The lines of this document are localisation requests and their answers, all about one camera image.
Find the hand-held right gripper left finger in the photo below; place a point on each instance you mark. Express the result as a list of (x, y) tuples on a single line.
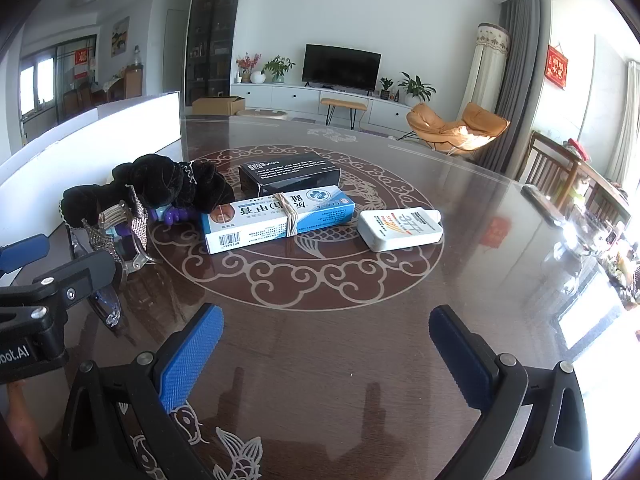
[(192, 360)]

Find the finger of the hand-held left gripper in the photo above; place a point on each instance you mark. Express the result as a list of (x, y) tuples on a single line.
[(25, 255), (85, 272)]

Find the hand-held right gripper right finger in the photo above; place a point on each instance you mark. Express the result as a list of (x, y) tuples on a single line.
[(457, 360)]

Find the silver rhinestone hair claw clip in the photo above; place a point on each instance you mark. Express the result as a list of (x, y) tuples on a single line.
[(130, 240)]

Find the purple toy fan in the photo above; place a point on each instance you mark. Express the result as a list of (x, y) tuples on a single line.
[(175, 215)]

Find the black velvet hair bow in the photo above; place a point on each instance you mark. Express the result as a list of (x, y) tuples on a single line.
[(160, 177)]

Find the person's left forearm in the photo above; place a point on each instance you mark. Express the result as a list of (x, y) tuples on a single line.
[(19, 415)]

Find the patterned wooden desktop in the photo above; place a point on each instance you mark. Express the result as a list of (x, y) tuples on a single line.
[(350, 340)]

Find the clear eyeglasses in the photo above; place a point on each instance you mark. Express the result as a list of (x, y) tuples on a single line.
[(107, 305)]

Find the black velvet hair accessory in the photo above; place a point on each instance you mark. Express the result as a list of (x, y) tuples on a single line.
[(87, 200)]

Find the white foam board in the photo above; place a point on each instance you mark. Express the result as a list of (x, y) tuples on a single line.
[(90, 135)]

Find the white plastic bottle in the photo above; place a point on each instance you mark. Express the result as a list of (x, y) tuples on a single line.
[(400, 230)]

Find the blue white medicine box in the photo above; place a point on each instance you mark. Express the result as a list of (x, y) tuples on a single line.
[(260, 220)]

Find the tan rubber band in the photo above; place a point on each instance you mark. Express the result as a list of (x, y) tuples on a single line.
[(289, 215)]

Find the black remote control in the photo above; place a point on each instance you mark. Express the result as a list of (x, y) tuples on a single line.
[(542, 205)]

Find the wooden sideboard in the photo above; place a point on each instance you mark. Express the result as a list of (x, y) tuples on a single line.
[(134, 82)]

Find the red door poster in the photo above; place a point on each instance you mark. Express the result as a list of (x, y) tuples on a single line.
[(84, 64)]

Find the brown cardboard box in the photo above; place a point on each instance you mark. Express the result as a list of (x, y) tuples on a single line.
[(215, 106)]

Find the black cardboard box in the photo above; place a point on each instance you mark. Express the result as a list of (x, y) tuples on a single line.
[(290, 172)]

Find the wooden dining chair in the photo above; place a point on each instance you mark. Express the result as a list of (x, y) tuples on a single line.
[(545, 165)]

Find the orange lounge chair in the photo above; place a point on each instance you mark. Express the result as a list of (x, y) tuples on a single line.
[(450, 132)]

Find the round white vase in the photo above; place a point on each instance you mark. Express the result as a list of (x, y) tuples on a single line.
[(257, 78)]

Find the white television cabinet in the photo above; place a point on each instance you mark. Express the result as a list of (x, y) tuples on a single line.
[(280, 97)]

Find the red flower bouquet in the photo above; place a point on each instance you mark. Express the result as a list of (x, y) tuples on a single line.
[(246, 62)]

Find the dark glass display cabinet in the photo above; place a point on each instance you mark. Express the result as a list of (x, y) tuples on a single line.
[(210, 35)]

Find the large leafy potted plant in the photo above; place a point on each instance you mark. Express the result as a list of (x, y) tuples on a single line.
[(415, 87)]

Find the small plant in dark pot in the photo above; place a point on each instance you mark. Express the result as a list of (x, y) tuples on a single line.
[(385, 89)]

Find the wooden bench with hairpin legs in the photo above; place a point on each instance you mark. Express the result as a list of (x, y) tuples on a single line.
[(344, 103)]

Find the green plant in white pot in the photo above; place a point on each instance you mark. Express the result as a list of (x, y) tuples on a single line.
[(277, 67)]

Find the grey curtain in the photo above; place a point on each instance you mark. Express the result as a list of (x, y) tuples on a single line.
[(515, 75)]

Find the cloth covered floor air conditioner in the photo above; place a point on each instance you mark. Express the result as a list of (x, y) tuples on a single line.
[(487, 70)]

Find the white sheer curtain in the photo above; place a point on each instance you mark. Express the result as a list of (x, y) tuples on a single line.
[(627, 120)]

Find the black flat television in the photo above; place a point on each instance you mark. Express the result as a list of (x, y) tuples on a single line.
[(342, 66)]

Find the framed wall painting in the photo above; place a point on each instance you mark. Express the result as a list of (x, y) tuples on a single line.
[(120, 36)]

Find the red wall hanging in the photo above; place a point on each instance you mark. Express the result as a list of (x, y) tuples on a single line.
[(557, 66)]

